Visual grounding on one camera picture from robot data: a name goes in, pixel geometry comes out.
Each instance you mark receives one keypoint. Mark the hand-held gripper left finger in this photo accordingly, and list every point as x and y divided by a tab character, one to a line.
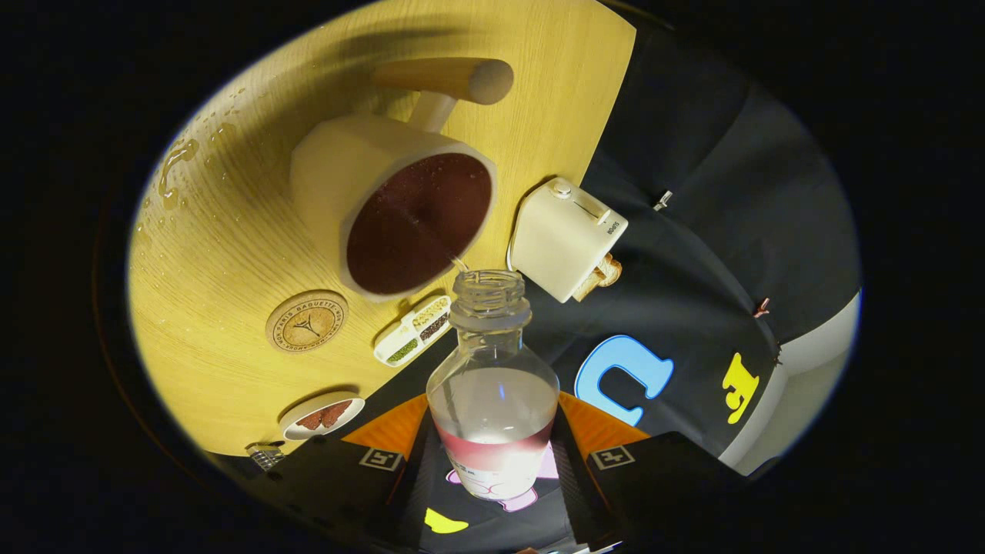
412	492

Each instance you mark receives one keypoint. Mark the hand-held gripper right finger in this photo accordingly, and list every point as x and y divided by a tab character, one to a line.
573	488

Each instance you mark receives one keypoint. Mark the clear juice bottle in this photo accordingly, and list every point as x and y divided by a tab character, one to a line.
492	400

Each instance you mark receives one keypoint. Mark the round cork coaster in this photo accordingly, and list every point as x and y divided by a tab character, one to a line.
307	321

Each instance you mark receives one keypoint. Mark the red meat slice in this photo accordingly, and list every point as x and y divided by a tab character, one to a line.
311	421
337	413

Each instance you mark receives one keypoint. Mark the white round plate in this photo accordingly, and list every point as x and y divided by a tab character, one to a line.
296	429

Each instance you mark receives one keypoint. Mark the ribbed metal clamp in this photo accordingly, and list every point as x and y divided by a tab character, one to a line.
266	456

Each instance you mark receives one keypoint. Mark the white divided dish of beans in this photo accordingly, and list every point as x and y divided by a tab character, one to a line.
412	331

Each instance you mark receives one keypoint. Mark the toast slice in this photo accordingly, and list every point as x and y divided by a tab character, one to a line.
609	271
589	286

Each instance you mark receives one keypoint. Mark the cream toaster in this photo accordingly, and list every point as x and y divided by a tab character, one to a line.
562	238

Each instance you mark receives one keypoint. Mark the small pink clip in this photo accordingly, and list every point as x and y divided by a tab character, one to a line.
761	308

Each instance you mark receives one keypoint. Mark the wooden table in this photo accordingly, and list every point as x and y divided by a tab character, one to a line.
231	254

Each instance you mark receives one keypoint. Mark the small silver clip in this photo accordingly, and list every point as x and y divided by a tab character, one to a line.
662	201

